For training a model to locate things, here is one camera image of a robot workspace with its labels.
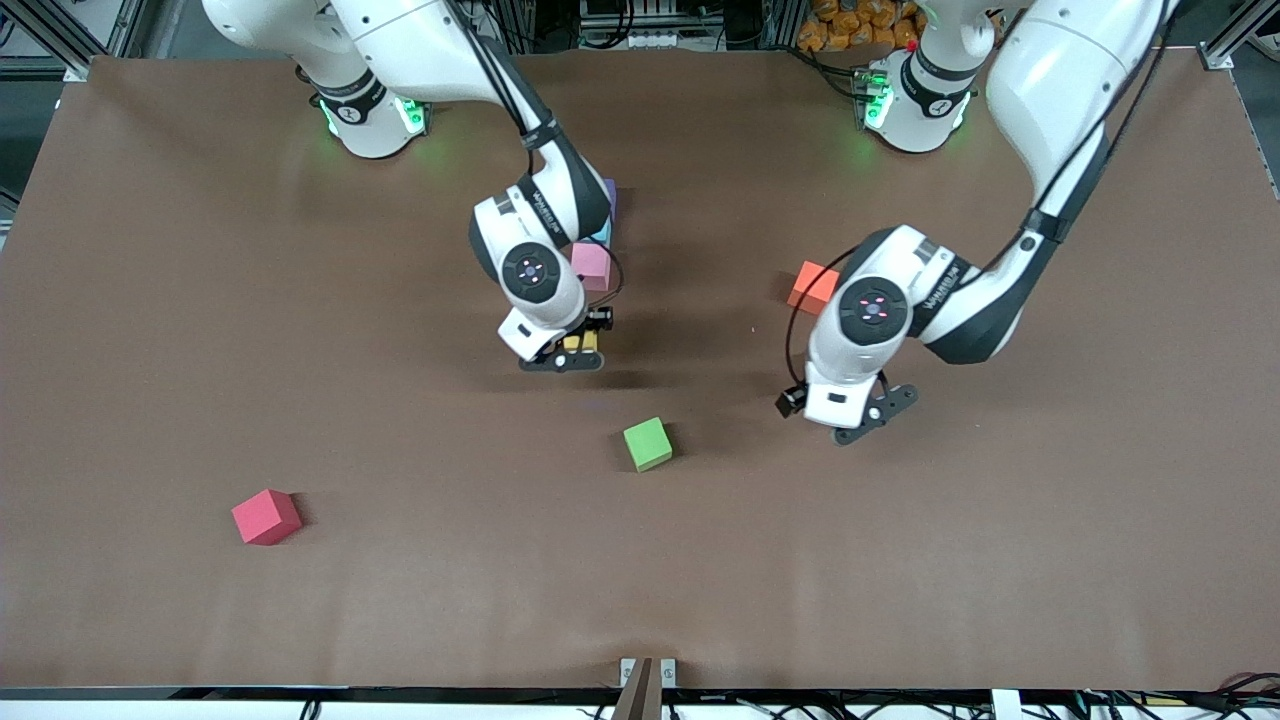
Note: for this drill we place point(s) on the red foam cube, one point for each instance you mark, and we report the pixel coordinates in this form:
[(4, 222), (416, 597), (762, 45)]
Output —
[(263, 516)]

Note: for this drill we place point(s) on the orange bagged items pile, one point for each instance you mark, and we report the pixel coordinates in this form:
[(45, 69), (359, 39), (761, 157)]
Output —
[(850, 25)]

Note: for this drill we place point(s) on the blue foam cube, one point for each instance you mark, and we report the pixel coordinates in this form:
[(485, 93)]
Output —
[(604, 236)]

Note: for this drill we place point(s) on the pink foam cube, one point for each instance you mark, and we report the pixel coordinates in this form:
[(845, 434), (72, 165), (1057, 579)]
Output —
[(595, 265)]

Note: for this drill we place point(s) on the aluminium frame profile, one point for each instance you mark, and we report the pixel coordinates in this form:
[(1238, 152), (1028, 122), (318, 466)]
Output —
[(1245, 25), (50, 38)]

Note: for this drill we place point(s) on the brown table cover sheet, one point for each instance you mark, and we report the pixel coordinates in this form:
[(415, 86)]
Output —
[(640, 560)]

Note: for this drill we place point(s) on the green foam cube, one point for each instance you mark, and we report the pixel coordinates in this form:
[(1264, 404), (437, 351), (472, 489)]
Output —
[(647, 443)]

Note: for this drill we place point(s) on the silver metal bracket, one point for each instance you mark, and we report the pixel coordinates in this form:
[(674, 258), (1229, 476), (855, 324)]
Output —
[(668, 672)]

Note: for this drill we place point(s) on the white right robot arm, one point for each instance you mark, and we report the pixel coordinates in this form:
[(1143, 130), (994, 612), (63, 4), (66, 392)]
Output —
[(420, 40)]

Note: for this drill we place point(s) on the purple foam cube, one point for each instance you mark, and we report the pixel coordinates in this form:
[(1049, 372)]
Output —
[(611, 200)]

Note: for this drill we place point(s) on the yellow foam cube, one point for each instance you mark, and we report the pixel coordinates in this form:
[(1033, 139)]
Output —
[(571, 343)]

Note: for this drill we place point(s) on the white power strip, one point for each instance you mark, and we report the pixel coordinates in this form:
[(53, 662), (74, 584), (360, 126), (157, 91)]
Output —
[(640, 40)]

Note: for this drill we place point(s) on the orange foam cube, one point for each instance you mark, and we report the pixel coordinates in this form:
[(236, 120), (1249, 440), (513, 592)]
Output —
[(805, 285)]

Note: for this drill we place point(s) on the brown tapered pole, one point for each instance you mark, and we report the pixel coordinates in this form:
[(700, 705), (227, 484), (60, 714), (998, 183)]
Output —
[(635, 700)]

